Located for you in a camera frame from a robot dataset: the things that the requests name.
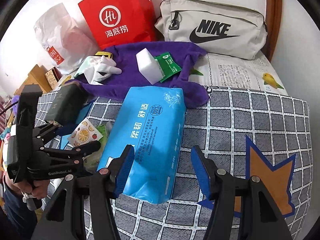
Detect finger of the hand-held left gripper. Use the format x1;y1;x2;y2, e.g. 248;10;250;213
39;140;102;161
32;122;63;144

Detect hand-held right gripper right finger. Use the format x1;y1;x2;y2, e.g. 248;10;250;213
190;145;293;240

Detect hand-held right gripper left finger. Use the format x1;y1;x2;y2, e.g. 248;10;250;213
31;144;135;240

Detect fruit-print wipe packet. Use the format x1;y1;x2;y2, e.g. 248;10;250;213
68;119;103;147

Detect green tissue packet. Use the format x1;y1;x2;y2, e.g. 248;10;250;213
84;124;113;173

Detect blue tissue pack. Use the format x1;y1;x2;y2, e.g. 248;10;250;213
96;86;187;204

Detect white glove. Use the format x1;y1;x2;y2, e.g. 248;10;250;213
86;56;122;84

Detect white rectangular packet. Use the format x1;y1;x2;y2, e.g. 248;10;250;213
136;49;165;85

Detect green sachet packet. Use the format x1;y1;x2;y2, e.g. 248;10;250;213
154;51;182;83

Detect person's left hand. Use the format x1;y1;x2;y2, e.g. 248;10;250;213
15;179;50;200

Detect dark tin box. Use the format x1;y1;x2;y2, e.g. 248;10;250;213
45;84;88;125

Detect patterned gift box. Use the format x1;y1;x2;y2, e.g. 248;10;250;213
44;67;62;89

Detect wooden headboard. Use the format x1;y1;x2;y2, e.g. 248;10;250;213
14;64;54;98

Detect grey checked blanket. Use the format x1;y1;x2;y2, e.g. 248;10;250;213
35;86;313;240

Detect purple towel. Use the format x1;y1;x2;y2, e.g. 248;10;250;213
61;41;210;108

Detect white plastic shopping bag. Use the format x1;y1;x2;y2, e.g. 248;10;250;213
34;2;100;74

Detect red paper bag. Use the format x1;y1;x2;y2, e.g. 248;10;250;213
78;0;163;50

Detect grey waist bag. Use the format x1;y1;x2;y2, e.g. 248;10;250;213
154;0;268;60

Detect black cable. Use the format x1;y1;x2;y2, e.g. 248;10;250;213
0;99;20;117

